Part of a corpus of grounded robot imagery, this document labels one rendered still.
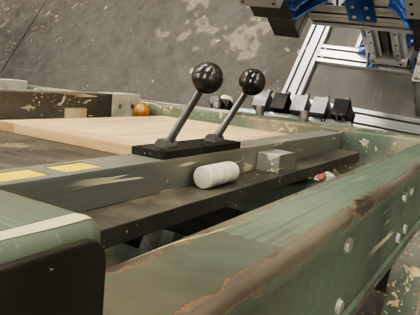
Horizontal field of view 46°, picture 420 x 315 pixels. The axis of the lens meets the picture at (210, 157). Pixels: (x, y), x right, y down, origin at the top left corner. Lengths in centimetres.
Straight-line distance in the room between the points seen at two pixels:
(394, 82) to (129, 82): 152
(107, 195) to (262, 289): 30
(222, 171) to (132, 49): 252
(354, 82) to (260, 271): 194
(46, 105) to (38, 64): 230
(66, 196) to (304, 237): 25
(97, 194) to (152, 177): 9
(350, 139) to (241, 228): 95
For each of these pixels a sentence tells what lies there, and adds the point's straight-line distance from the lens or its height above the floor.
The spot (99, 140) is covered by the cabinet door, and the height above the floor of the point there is 137.
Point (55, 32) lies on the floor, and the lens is 368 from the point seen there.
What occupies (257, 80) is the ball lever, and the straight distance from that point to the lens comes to 69.
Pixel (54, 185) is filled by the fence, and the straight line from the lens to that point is 47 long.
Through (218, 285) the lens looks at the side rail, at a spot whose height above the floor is 177.
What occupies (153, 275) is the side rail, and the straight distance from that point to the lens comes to 23.
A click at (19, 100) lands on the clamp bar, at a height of 128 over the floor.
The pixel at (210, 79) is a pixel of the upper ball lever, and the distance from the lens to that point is 58.
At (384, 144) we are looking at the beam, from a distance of 123.
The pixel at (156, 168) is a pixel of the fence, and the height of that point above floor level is 153.
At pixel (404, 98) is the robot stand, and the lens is 210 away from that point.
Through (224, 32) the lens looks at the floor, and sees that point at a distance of 287.
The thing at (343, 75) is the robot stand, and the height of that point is 21.
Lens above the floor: 198
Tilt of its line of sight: 54 degrees down
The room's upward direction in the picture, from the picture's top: 42 degrees counter-clockwise
